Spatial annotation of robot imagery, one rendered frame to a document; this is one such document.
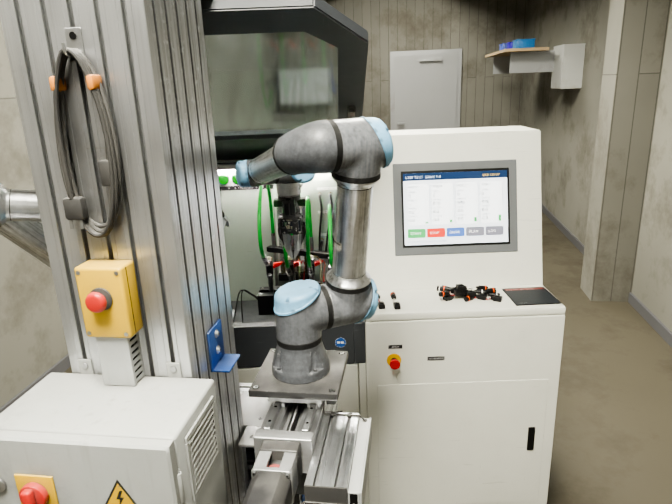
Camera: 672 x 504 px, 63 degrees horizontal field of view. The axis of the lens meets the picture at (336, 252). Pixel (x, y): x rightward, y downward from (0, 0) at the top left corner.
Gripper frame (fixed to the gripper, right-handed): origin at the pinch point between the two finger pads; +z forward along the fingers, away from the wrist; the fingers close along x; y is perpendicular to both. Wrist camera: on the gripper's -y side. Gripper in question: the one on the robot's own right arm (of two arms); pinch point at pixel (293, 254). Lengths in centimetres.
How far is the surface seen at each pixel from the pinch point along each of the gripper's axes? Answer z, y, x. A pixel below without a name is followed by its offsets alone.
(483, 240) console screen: 7, -29, 71
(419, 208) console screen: -6, -32, 46
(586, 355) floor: 122, -144, 174
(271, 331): 28.9, -3.0, -9.5
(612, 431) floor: 122, -65, 152
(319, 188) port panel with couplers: -11, -56, 8
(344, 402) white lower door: 58, -3, 15
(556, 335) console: 35, -3, 90
